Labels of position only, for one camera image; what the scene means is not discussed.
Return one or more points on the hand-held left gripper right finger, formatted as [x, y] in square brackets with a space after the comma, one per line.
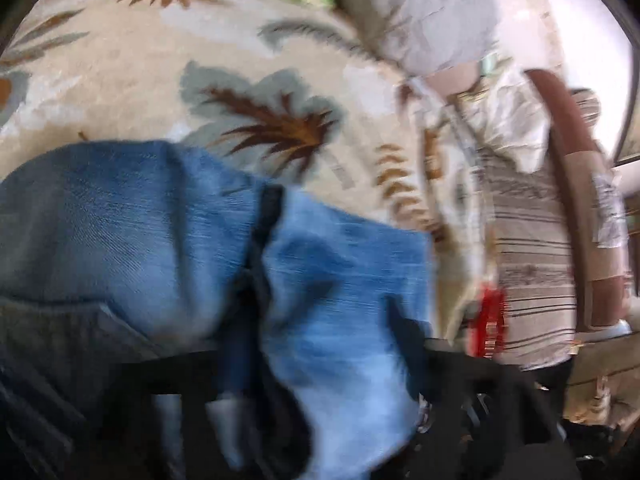
[406, 342]

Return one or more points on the leaf print blanket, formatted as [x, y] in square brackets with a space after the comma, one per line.
[150, 60]

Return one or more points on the striped mattress sheet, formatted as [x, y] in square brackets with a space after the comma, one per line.
[530, 270]

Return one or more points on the striped cushion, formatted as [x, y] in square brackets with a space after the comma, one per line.
[586, 103]

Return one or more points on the white crumpled cloth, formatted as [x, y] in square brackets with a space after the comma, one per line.
[510, 115]

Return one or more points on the grey pillow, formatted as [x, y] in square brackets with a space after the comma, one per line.
[425, 15]

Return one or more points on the red glass dish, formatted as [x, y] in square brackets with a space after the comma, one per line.
[487, 325]

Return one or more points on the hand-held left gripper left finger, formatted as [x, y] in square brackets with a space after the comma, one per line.
[237, 355]

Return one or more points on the pink pillow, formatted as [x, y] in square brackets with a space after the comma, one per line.
[452, 80]

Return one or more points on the grey crumpled cloth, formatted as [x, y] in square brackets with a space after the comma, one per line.
[607, 210]

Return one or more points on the blue denim pants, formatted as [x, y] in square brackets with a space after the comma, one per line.
[125, 240]

